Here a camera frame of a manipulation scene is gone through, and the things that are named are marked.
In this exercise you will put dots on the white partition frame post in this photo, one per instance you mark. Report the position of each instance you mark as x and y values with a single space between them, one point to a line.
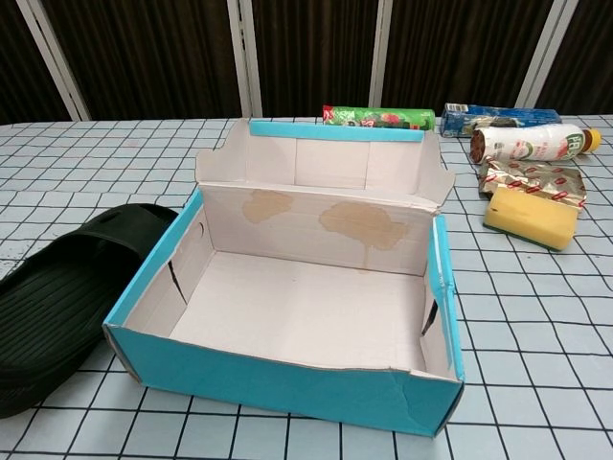
245 57
541 57
387 57
56 57

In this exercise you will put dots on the green chip can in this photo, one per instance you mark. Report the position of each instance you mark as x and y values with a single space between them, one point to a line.
383 117

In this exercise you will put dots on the blue carton pack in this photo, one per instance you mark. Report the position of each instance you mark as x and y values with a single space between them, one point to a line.
527 116

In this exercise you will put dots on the gold foil snack packet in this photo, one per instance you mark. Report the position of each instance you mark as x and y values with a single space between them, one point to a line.
536 179

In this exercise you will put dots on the yellow sponge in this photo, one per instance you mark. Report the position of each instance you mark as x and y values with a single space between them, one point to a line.
527 218

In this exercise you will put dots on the white bottle yellow cap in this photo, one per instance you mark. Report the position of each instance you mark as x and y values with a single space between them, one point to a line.
527 144

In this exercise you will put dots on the blue cardboard shoebox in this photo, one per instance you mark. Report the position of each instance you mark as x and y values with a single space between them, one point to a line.
287 383

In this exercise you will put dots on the blue checkered tablecloth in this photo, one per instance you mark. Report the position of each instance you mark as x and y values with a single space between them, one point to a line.
527 335

